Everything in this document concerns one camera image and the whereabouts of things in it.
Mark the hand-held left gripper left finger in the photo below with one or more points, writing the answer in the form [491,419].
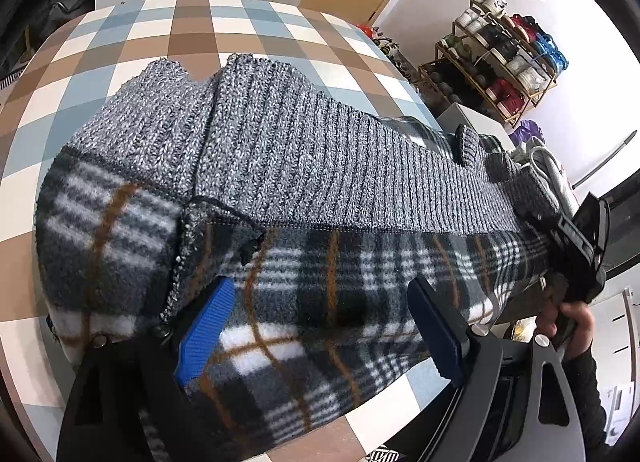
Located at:
[205,332]

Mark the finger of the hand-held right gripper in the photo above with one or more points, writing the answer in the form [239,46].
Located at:
[537,222]

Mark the person's right forearm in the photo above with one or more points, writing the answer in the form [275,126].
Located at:
[585,392]

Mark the light grey garment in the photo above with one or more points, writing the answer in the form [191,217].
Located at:
[542,166]

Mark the white side cabinet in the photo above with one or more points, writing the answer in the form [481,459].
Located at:
[470,116]

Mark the purple bag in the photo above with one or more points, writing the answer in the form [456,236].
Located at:
[530,134]

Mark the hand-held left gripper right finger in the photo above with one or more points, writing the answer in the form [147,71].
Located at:
[440,337]

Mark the orange red plastic bag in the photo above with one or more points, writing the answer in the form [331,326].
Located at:
[367,30]

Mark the plaid fleece knit cardigan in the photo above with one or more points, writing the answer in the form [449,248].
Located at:
[300,156]

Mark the person's right hand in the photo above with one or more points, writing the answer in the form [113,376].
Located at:
[575,322]

